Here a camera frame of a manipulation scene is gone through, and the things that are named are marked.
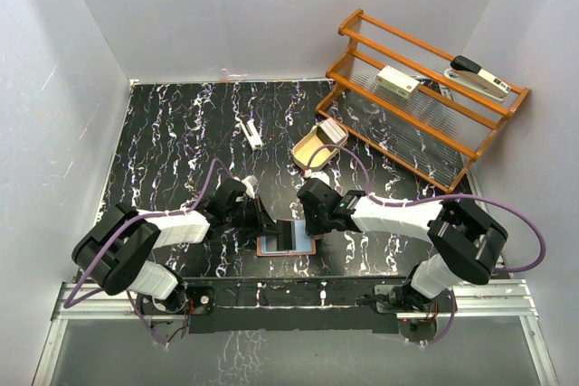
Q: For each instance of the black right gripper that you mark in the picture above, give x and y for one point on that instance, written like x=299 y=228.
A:
x=311 y=227

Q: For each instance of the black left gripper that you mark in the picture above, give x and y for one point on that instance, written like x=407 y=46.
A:
x=262 y=223

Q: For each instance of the beige oval card tray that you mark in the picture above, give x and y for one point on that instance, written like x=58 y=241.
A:
x=305 y=156

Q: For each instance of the stack of credit cards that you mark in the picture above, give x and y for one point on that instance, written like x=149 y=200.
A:
x=329 y=132

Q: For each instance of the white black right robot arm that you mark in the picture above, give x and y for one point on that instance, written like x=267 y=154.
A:
x=467 y=240

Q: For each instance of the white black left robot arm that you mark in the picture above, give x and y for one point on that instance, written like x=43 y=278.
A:
x=115 y=252

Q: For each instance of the white staple remover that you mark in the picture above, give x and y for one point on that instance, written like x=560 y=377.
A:
x=251 y=134

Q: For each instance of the orange wooden shelf rack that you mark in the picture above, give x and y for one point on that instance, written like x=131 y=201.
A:
x=440 y=131

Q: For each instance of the white red staples box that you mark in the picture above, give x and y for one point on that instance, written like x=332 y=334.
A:
x=397 y=82

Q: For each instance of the black beige stapler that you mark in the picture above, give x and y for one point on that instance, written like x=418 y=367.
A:
x=471 y=75

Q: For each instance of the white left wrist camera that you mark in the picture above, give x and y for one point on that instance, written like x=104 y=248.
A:
x=250 y=183

